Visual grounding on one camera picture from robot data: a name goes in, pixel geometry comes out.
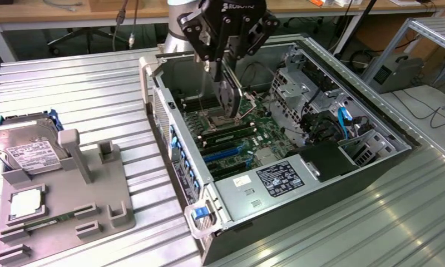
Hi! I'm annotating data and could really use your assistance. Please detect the installed green RAM stick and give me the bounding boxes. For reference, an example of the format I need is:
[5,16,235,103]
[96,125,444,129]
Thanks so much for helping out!
[204,130,256,147]

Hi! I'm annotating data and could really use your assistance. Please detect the black plastic air shroud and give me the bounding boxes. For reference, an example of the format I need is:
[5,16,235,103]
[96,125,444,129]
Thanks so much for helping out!
[284,140,360,183]

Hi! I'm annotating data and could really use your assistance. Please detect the loose green RAM stick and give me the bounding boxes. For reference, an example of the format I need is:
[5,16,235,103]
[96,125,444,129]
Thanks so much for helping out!
[24,211,79,231]

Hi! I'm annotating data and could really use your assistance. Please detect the CPU socket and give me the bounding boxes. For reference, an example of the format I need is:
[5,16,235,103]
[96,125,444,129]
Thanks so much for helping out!
[204,110,241,131]

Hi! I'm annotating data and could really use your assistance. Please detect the grey network cable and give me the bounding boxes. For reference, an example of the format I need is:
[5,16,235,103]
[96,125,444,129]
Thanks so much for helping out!
[43,0,85,12]

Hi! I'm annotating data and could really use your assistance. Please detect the grey power supply unit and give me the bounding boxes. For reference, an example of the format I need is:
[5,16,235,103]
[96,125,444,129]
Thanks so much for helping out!
[212,154,323,225]

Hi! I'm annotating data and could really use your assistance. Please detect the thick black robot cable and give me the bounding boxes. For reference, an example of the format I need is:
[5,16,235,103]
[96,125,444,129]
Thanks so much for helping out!
[112,0,129,52]

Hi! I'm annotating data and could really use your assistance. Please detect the grey parts rack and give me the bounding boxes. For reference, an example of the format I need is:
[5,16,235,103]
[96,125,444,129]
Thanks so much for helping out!
[0,129,136,265]

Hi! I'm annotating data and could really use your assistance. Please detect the metal disk bay cage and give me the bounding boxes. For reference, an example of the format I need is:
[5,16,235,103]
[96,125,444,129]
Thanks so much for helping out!
[271,46,343,117]

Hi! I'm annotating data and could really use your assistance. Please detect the black power wire bundle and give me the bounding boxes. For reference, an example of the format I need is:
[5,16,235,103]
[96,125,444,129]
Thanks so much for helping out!
[300,110,343,145]

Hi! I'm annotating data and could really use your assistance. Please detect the silver chipset heatsink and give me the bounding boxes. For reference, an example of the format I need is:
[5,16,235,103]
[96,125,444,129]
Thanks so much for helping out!
[255,149,283,165]

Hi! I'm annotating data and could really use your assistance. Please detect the aluminium profile frame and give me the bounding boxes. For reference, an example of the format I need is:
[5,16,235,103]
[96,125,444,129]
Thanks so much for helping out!
[359,17,445,87]

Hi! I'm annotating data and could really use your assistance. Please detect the brown cardboard box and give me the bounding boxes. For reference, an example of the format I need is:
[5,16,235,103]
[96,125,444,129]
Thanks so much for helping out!
[88,0,143,12]

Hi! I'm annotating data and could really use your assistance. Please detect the wooden desk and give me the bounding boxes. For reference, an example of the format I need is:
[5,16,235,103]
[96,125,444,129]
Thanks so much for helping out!
[0,0,445,33]

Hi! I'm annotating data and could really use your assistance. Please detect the silver CPU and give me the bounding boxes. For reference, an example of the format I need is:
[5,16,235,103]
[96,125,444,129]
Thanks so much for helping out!
[9,191,45,217]

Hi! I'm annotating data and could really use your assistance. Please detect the black cable on side table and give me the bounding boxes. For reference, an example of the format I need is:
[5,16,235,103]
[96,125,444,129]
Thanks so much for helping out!
[391,90,445,129]

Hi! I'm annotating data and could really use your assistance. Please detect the silver hard disk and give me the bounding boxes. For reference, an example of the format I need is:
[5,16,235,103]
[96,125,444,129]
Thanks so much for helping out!
[0,118,69,175]

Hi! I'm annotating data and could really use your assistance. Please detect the silver drive bracket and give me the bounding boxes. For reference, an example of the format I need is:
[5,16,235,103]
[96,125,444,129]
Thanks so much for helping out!
[337,129,395,167]

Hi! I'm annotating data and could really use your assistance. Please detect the cable with metal plug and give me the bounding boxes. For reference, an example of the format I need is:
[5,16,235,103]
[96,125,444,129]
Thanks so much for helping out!
[128,0,140,47]

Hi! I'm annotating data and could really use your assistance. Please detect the silver socket cover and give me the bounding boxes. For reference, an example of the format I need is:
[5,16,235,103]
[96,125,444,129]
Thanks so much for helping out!
[239,91,263,119]

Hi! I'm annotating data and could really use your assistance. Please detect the black slanted pole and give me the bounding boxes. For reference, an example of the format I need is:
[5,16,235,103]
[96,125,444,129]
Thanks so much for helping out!
[333,0,379,58]

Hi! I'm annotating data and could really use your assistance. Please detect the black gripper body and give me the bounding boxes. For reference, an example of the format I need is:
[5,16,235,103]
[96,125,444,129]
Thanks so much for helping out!
[199,0,271,20]

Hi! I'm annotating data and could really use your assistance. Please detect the grey box device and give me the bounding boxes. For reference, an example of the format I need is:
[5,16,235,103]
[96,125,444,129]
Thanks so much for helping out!
[369,55,424,95]

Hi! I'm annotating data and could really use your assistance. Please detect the black office chair base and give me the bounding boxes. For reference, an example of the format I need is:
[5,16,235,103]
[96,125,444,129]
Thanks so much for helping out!
[47,26,132,56]

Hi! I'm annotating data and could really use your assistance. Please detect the blue data wire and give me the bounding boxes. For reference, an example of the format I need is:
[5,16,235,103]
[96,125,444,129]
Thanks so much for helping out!
[339,106,355,140]

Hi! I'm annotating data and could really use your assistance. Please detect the black expansion slot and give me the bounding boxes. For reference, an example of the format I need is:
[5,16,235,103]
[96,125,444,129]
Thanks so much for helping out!
[200,143,241,157]
[209,161,248,179]

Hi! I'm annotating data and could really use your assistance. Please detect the black open PC case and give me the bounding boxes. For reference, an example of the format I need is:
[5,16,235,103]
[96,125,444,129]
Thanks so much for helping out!
[139,33,423,266]

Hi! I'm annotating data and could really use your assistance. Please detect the blue disk caddy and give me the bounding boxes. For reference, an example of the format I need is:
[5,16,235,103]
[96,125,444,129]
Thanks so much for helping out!
[0,108,67,134]

